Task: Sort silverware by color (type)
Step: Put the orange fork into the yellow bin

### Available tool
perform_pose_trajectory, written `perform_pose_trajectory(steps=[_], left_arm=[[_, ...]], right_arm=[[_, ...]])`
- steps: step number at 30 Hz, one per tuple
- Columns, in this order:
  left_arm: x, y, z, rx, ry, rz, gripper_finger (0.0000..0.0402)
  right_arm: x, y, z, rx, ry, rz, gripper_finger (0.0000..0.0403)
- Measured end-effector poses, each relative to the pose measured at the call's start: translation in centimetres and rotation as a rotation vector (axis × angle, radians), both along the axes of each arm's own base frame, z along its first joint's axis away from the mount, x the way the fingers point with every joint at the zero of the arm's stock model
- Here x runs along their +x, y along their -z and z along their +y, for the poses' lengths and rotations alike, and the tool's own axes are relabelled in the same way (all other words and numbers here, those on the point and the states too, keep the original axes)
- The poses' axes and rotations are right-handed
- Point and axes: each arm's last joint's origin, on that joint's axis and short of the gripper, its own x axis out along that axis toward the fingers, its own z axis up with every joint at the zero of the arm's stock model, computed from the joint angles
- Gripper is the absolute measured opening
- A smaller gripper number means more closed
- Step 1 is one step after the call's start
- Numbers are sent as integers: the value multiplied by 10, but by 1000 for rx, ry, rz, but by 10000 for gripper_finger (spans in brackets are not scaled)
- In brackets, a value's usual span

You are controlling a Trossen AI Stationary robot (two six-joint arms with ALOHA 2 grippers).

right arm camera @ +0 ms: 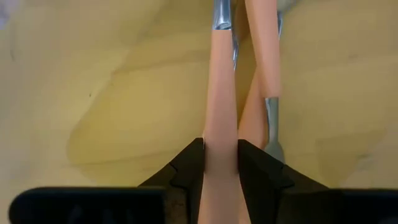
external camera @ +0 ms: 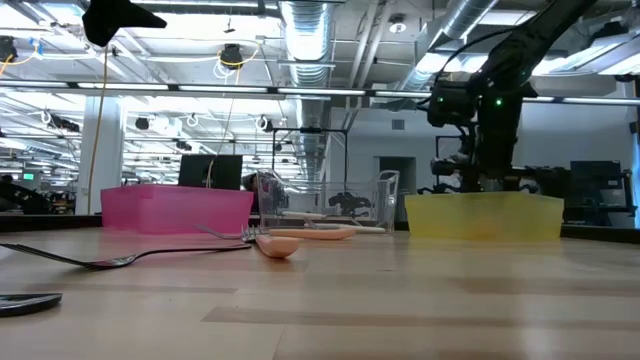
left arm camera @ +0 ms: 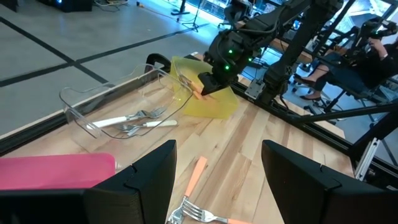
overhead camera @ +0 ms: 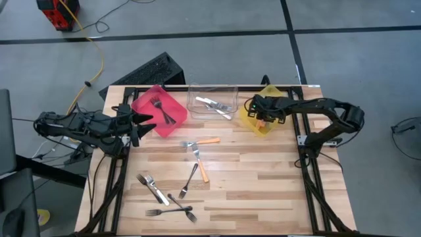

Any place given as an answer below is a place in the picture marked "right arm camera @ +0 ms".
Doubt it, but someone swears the yellow plastic bin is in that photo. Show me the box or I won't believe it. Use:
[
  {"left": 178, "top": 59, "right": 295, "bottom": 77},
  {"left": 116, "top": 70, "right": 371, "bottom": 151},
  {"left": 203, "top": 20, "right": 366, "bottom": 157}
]
[{"left": 0, "top": 0, "right": 398, "bottom": 224}]

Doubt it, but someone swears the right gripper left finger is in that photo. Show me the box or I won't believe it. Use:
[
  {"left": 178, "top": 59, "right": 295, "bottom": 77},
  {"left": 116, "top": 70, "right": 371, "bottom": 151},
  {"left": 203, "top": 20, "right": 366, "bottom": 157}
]
[{"left": 9, "top": 138, "right": 205, "bottom": 224}]

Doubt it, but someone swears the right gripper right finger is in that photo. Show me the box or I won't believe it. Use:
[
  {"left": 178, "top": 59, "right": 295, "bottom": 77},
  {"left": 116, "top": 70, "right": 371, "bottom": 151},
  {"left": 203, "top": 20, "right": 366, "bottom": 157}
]
[{"left": 238, "top": 139, "right": 398, "bottom": 224}]

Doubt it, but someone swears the orange-handled metal fork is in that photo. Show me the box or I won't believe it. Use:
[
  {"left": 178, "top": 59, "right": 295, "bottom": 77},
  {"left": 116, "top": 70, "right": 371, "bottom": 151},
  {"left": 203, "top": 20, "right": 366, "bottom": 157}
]
[
  {"left": 244, "top": 0, "right": 286, "bottom": 163},
  {"left": 197, "top": 0, "right": 251, "bottom": 224},
  {"left": 238, "top": 0, "right": 296, "bottom": 150}
]

